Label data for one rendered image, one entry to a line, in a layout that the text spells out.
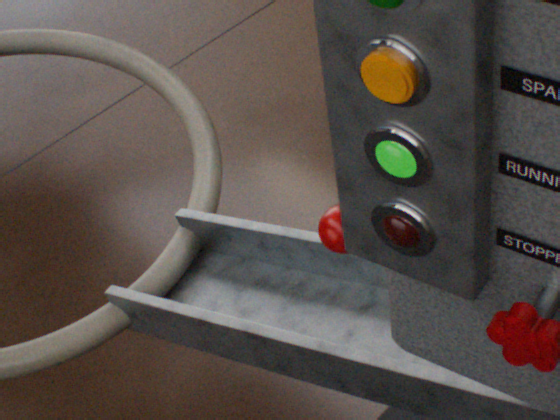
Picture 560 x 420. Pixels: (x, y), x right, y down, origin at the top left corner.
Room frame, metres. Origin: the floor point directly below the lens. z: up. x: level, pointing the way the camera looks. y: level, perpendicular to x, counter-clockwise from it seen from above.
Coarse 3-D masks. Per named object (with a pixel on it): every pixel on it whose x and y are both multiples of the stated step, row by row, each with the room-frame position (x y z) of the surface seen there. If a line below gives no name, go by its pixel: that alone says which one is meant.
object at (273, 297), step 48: (240, 240) 0.68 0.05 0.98; (288, 240) 0.64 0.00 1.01; (192, 288) 0.66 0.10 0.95; (240, 288) 0.64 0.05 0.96; (288, 288) 0.62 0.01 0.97; (336, 288) 0.60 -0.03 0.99; (384, 288) 0.58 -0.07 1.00; (192, 336) 0.58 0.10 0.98; (240, 336) 0.54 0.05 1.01; (288, 336) 0.52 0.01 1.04; (336, 336) 0.54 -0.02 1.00; (384, 336) 0.52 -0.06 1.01; (336, 384) 0.48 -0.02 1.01; (384, 384) 0.45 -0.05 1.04; (432, 384) 0.43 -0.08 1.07; (480, 384) 0.41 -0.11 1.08
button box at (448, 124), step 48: (336, 0) 0.38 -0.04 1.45; (432, 0) 0.35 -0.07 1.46; (480, 0) 0.34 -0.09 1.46; (336, 48) 0.38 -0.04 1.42; (432, 48) 0.35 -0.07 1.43; (480, 48) 0.34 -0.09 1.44; (336, 96) 0.38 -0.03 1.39; (432, 96) 0.35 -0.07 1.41; (480, 96) 0.34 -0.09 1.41; (336, 144) 0.38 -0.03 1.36; (432, 144) 0.35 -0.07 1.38; (480, 144) 0.34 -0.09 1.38; (384, 192) 0.37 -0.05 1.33; (432, 192) 0.35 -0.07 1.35; (480, 192) 0.34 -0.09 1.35; (480, 240) 0.34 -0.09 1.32; (480, 288) 0.34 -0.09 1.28
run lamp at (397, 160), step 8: (384, 144) 0.36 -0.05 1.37; (392, 144) 0.36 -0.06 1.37; (376, 152) 0.36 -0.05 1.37; (384, 152) 0.36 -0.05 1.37; (392, 152) 0.36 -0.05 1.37; (400, 152) 0.35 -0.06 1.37; (408, 152) 0.35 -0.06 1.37; (384, 160) 0.36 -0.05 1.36; (392, 160) 0.35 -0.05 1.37; (400, 160) 0.35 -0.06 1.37; (408, 160) 0.35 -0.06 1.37; (384, 168) 0.36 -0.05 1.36; (392, 168) 0.36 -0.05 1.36; (400, 168) 0.35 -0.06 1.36; (408, 168) 0.35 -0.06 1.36; (400, 176) 0.35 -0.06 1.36; (408, 176) 0.35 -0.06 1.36
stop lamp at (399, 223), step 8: (392, 216) 0.36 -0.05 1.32; (384, 224) 0.36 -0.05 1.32; (392, 224) 0.36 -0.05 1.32; (400, 224) 0.36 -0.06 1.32; (408, 224) 0.35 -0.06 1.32; (384, 232) 0.36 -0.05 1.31; (392, 232) 0.36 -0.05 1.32; (400, 232) 0.35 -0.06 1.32; (408, 232) 0.35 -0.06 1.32; (416, 232) 0.35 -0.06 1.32; (392, 240) 0.36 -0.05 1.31; (400, 240) 0.35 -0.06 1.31; (408, 240) 0.35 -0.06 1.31; (416, 240) 0.35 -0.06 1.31
